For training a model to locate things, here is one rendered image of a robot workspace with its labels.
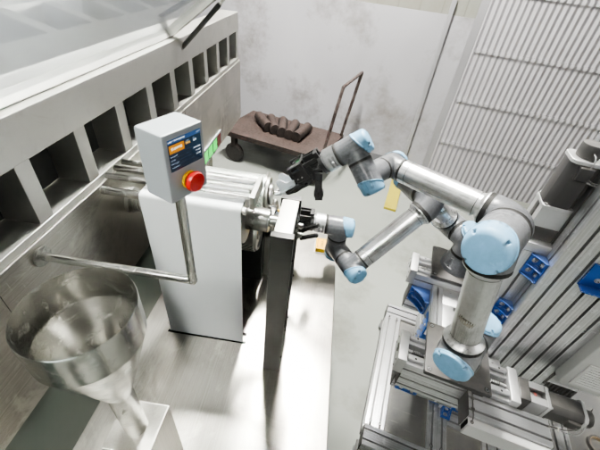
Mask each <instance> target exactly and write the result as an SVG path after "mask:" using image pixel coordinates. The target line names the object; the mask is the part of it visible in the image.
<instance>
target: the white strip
mask: <svg viewBox="0 0 600 450"><path fill-rule="evenodd" d="M100 193H101V194H104V195H110V196H121V197H127V198H133V199H139V202H140V206H141V210H142V213H143V217H144V221H145V225H146V231H147V235H148V238H149V243H150V246H151V250H152V254H153V258H154V264H155V268H156V269H157V270H158V271H169V272H175V273H181V274H187V269H186V264H185V258H184V253H183V247H182V242H181V236H180V231H179V221H178V215H177V209H176V204H175V203H174V204H171V203H169V202H167V201H165V200H163V199H161V198H160V197H158V196H155V195H153V194H151V193H149V192H148V190H147V189H146V188H143V189H142V190H141V191H137V190H131V189H126V188H119V187H108V186H101V187H100ZM186 201H187V213H188V219H189V227H190V233H191V239H192V246H193V252H194V258H195V266H196V276H197V283H196V284H195V285H190V284H187V283H180V282H175V281H169V280H163V279H159V282H160V286H161V290H162V296H163V301H164V304H165V308H166V312H167V315H168V319H169V323H170V326H171V328H170V329H169V330H168V331H169V332H175V333H180V334H186V335H191V336H197V337H202V338H213V339H219V340H224V341H229V342H235V343H240V344H245V343H246V341H243V318H242V262H241V215H246V213H247V207H244V206H242V205H243V204H241V203H236V202H230V201H224V200H218V199H211V198H206V197H200V196H186Z"/></svg>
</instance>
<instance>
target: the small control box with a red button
mask: <svg viewBox="0 0 600 450"><path fill-rule="evenodd" d="M134 130H135V134H136V138H137V145H138V150H139V153H140V158H141V162H142V166H143V170H144V174H145V178H146V185H147V190H148V192H149V193H151V194H153V195H155V196H158V197H160V198H161V199H163V200H165V201H167V202H169V203H171V204H174V203H176V202H178V201H179V200H180V199H182V198H183V197H185V196H188V195H189V194H191V193H193V192H197V191H199V190H200V189H201V188H202V187H203V186H204V185H206V183H207V178H206V168H205V158H204V139H203V128H202V122H201V121H199V120H197V119H194V118H191V117H188V116H186V115H184V114H181V113H179V112H172V113H169V114H166V115H164V116H162V117H159V118H156V119H153V120H150V121H146V122H143V123H140V124H138V125H136V126H134Z"/></svg>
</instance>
